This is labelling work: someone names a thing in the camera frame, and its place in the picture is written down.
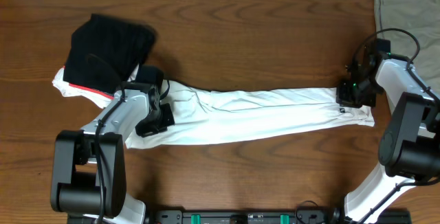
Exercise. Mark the olive grey garment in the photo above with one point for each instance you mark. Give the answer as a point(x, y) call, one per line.
point(421, 19)

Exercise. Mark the black folded garment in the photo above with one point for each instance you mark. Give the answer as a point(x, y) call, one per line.
point(105, 51)

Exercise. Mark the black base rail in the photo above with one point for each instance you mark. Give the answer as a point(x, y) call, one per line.
point(314, 216)

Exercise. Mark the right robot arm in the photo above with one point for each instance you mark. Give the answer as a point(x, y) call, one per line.
point(408, 152)

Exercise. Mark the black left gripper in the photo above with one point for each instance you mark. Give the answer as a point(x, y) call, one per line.
point(155, 124)

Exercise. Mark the white printed t-shirt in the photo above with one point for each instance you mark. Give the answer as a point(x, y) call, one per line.
point(211, 117)

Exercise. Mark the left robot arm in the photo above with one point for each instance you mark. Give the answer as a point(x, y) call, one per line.
point(89, 178)

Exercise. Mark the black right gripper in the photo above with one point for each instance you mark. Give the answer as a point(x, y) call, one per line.
point(344, 97)

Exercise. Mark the white folded garment red trim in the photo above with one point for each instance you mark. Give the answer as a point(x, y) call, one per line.
point(100, 98)

